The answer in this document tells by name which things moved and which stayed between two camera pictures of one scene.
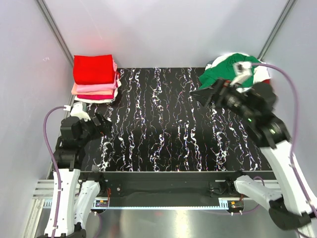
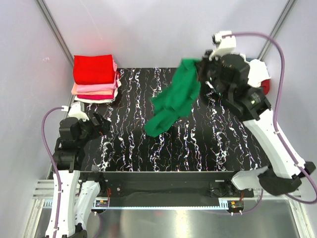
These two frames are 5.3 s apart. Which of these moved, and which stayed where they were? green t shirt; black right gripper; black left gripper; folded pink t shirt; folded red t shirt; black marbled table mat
Moved: black right gripper; green t shirt
Stayed: folded red t shirt; black left gripper; black marbled table mat; folded pink t shirt
